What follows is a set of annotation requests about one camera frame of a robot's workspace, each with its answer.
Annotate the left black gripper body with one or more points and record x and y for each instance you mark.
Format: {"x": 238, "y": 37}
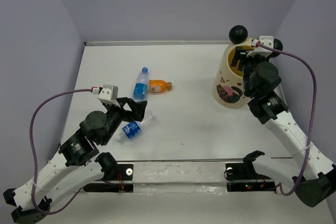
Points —
{"x": 115, "y": 114}

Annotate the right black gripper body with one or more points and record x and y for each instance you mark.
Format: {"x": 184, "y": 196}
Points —
{"x": 250, "y": 65}

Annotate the upright-lying blue label water bottle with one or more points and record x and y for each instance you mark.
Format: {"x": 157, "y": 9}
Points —
{"x": 141, "y": 85}

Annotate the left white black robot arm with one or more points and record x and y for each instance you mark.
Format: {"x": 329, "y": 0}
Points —
{"x": 76, "y": 163}

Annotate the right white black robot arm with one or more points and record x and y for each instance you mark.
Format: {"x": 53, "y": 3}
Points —
{"x": 313, "y": 177}

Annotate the cream bin with black ears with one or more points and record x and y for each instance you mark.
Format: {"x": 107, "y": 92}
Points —
{"x": 228, "y": 84}

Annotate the orange juice bottle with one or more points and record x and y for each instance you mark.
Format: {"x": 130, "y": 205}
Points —
{"x": 159, "y": 86}

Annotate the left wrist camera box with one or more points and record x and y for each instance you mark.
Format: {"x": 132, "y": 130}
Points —
{"x": 108, "y": 95}

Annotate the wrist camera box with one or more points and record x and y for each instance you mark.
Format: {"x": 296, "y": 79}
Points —
{"x": 108, "y": 95}
{"x": 262, "y": 45}

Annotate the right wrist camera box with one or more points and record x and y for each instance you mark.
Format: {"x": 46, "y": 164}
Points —
{"x": 262, "y": 45}

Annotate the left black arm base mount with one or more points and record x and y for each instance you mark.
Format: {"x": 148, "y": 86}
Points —
{"x": 120, "y": 182}

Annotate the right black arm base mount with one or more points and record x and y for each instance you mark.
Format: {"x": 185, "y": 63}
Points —
{"x": 239, "y": 180}

